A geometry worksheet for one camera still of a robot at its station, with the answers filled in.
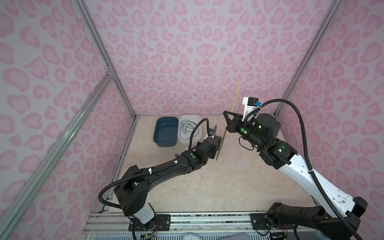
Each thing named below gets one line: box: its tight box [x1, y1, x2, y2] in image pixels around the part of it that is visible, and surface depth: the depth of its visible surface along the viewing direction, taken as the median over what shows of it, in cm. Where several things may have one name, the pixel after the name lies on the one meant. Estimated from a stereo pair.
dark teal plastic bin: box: [153, 116, 179, 147], surface depth 114 cm
